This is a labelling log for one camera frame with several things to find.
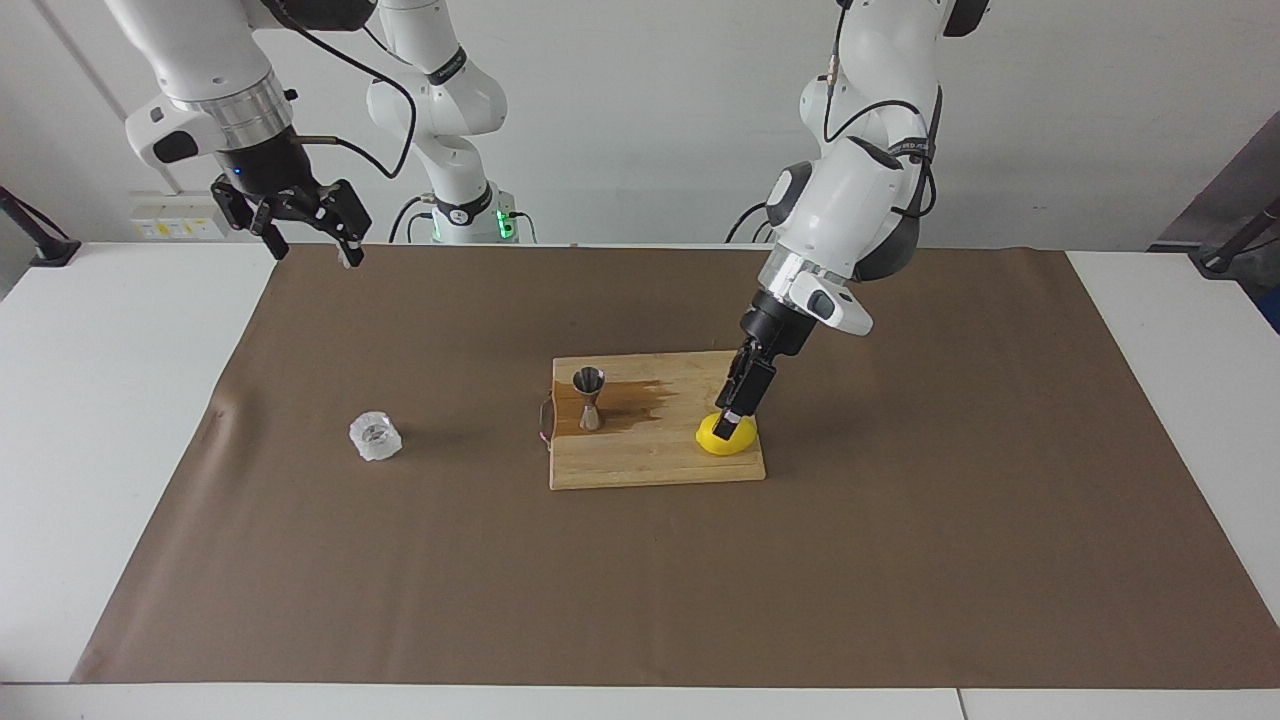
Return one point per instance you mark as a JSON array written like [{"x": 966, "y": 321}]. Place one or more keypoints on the yellow lemon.
[{"x": 745, "y": 443}]

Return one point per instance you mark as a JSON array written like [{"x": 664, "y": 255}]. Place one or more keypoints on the black clamp stand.
[
  {"x": 45, "y": 248},
  {"x": 1225, "y": 260}
]

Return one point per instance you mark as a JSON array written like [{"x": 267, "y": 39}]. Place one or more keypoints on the white wall socket strip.
[{"x": 180, "y": 218}]

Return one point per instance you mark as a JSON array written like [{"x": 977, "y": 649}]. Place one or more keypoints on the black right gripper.
[{"x": 265, "y": 165}]

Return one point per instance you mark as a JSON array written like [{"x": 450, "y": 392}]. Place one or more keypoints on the wooden cutting board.
[{"x": 640, "y": 460}]

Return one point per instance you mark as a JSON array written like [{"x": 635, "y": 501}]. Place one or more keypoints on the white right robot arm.
[{"x": 200, "y": 50}]

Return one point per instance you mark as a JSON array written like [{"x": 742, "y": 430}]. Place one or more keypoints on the blue object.
[{"x": 1273, "y": 312}]

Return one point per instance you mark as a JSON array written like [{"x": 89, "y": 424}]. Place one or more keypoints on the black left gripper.
[{"x": 775, "y": 325}]

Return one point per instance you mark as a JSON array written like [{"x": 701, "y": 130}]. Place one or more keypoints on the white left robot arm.
[{"x": 850, "y": 210}]

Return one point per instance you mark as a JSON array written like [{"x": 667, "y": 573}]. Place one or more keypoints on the dark grey panel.
[{"x": 1235, "y": 190}]

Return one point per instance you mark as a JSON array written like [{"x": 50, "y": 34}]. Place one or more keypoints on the brown paper table mat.
[{"x": 400, "y": 560}]

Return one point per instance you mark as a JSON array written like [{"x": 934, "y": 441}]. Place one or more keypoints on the steel double jigger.
[{"x": 589, "y": 380}]

